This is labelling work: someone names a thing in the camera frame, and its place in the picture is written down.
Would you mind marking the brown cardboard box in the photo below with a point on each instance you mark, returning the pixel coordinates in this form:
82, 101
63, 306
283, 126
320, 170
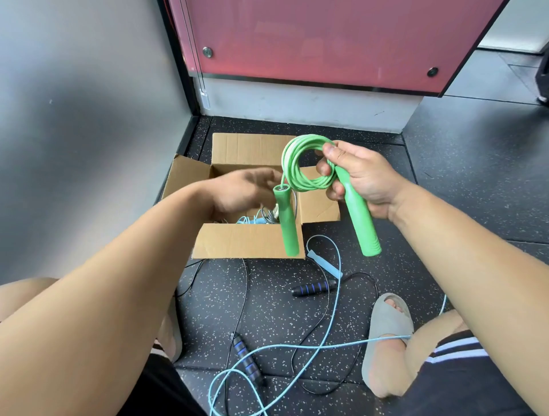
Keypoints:
244, 242

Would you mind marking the person's right forearm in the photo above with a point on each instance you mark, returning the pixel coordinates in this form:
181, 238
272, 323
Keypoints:
480, 291

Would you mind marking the black gym equipment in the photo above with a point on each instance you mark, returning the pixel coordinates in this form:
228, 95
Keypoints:
544, 81

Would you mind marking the grey left slipper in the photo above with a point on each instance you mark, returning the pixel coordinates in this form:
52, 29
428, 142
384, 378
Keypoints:
173, 334

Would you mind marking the dark panel bolt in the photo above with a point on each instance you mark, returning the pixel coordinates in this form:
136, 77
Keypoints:
432, 72

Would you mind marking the grey slipper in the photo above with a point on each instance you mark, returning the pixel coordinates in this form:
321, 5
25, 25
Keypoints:
386, 325
173, 334

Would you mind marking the grey right slipper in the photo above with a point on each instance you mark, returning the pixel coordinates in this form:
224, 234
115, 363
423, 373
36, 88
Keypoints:
386, 325

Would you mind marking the black white-striped shorts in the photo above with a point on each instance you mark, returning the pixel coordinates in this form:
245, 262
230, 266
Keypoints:
463, 381

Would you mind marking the silver panel bolt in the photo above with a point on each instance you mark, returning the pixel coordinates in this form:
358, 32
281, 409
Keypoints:
207, 52

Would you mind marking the person's right hand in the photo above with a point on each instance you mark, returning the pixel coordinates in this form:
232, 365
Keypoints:
369, 180

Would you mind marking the person's left hand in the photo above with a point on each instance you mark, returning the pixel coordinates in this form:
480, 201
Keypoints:
240, 193

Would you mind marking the pink glass panel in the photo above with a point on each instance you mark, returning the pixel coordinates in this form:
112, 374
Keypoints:
334, 38

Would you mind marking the person's left forearm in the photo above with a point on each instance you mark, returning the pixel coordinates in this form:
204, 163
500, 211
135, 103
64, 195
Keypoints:
98, 313

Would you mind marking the black wall edge trim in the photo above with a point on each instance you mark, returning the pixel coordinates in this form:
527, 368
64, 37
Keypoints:
182, 55

